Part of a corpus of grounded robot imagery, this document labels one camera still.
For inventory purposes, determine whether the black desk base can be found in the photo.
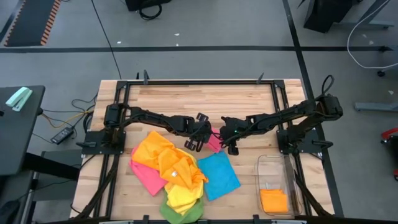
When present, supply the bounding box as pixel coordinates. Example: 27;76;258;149
303;0;396;34

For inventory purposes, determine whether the yellow cable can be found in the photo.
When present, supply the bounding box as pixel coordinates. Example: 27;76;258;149
41;108;95;129

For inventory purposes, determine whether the grey desk foot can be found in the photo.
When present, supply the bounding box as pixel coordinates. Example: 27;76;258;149
354;101;398;113

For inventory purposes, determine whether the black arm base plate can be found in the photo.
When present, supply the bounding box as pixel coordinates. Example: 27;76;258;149
276;129;323;155
81;130;127;156

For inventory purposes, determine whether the yellow microfiber towel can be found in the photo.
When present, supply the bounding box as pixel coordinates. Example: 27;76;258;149
164;155;205;216

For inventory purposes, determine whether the coiled black cable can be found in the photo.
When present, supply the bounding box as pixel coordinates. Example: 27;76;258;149
138;2;163;21

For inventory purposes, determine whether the black aluminium table frame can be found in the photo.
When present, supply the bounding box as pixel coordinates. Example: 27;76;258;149
70;79;345;224

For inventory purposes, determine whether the red cart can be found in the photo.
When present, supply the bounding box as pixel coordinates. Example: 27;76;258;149
381;127;398;182

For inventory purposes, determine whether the orange microfiber towel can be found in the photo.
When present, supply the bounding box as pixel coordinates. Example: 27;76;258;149
157;148;208;187
132;130;178;171
259;189;289;214

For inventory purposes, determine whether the white floor cable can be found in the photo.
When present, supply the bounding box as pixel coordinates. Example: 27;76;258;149
346;0;398;70

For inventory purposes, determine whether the black side desk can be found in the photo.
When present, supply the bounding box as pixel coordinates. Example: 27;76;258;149
0;85;46;177

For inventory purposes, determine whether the clear plastic bin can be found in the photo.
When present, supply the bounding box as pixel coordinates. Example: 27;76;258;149
254;154;304;217

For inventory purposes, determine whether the black desk leg frame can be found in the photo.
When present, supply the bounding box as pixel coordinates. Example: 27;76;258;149
23;149;83;202

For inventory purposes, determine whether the black equipment box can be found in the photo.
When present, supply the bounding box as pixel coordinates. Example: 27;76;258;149
124;0;172;12

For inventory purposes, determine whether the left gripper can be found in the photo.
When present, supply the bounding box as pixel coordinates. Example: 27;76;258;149
174;113;213;153

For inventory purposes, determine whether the blue microfiber towel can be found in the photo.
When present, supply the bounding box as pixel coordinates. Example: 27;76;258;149
197;151;242;202

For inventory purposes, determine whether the black orange-edged floor mat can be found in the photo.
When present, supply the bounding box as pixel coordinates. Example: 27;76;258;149
3;0;62;47

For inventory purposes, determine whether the black power adapter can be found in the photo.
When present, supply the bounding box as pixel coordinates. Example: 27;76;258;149
50;126;75;146

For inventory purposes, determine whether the green microfiber towel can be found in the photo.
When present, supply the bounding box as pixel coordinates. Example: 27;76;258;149
159;194;205;224

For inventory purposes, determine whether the black cable bundle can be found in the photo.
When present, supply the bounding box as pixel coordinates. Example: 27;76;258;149
294;169;332;218
74;154;121;219

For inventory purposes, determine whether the mint green stapler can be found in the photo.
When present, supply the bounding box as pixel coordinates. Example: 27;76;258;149
5;86;34;112

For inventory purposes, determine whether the pink microfiber towel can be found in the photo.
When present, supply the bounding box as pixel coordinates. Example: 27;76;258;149
206;126;224;153
129;145;169;197

